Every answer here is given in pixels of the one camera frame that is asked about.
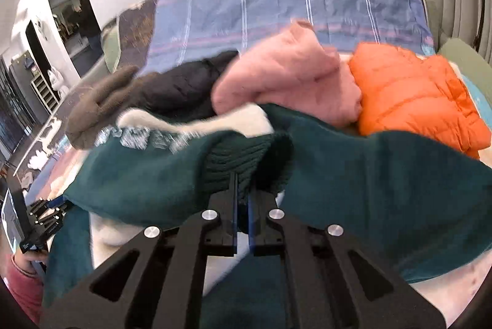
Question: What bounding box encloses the dark green sweatshirt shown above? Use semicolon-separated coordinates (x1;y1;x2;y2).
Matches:
42;104;492;329

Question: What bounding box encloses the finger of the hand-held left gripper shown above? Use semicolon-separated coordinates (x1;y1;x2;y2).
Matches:
28;198;74;217
33;214;65;238

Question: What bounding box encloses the dark brown patterned cloth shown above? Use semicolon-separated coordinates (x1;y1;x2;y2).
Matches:
116;0;159;73

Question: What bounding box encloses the dark cabinet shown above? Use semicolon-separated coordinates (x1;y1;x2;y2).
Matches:
0;54;40;164

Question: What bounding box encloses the white shelf unit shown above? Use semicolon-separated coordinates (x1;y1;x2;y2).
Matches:
30;72;61;115

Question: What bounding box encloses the pink garment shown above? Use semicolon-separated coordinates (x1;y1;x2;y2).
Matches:
212;21;364;127

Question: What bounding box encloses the black jacket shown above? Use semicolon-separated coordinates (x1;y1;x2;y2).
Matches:
131;50;241;122

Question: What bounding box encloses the blue plaid bed sheet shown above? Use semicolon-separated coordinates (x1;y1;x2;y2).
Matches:
134;0;437;78

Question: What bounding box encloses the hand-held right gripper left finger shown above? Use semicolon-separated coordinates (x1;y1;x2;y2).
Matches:
39;171;239;329

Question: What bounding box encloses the orange puffer jacket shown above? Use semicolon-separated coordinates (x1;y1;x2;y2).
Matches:
348;42;492;161

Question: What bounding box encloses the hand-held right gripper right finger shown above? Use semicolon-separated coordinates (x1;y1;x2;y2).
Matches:
248;191;448;329

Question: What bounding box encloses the white fleece garment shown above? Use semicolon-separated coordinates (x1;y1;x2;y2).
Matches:
115;104;274;139

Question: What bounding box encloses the green pillow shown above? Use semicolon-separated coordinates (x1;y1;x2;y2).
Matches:
437;38;492;85
101;19;124;73

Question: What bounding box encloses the arched doorway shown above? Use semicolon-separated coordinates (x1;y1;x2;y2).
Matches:
44;0;104;79

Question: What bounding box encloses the person's left hand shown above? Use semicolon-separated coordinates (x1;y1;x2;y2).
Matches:
11;250;50;276

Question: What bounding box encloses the brown fleece garment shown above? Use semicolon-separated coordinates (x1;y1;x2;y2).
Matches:
65;65;145;151

